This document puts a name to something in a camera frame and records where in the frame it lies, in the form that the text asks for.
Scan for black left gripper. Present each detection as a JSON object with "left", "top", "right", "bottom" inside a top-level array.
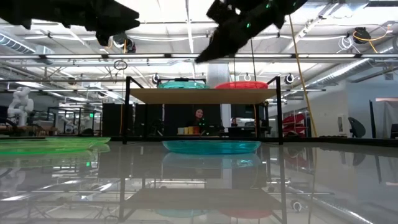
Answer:
[{"left": 30, "top": 0, "right": 141, "bottom": 47}]

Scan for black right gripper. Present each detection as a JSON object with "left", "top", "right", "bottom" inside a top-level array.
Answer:
[{"left": 195, "top": 0, "right": 285, "bottom": 63}]

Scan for blue translucent plate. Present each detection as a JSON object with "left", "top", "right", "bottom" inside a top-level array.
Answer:
[
  {"left": 161, "top": 139, "right": 262, "bottom": 156},
  {"left": 157, "top": 80, "right": 211, "bottom": 90}
]

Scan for pink translucent plate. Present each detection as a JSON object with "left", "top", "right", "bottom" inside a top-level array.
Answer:
[{"left": 214, "top": 83, "right": 269, "bottom": 90}]

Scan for yellow toy blocks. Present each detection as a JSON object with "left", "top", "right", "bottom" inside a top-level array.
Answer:
[{"left": 177, "top": 126, "right": 201, "bottom": 135}]

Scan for black cabinet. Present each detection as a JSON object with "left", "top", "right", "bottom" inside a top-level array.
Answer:
[{"left": 101, "top": 102, "right": 125, "bottom": 138}]

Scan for white robot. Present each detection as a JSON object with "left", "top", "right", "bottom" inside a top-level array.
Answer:
[{"left": 6, "top": 86, "right": 35, "bottom": 128}]

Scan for dark office chair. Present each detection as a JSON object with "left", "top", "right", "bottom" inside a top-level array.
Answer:
[{"left": 347, "top": 116, "right": 367, "bottom": 139}]

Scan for black hanging cable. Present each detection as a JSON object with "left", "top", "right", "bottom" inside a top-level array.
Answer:
[{"left": 250, "top": 39, "right": 257, "bottom": 82}]

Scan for wooden shelf with black frame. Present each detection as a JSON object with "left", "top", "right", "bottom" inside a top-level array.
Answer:
[{"left": 123, "top": 75, "right": 284, "bottom": 146}]

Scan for yellow hanging cable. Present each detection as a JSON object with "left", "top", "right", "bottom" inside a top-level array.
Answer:
[{"left": 287, "top": 14, "right": 318, "bottom": 138}]

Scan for red folded frame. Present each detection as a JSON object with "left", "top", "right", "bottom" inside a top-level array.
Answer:
[{"left": 282, "top": 113, "right": 307, "bottom": 136}]

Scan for black table frame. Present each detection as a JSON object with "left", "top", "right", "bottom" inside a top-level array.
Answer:
[{"left": 0, "top": 133, "right": 398, "bottom": 147}]

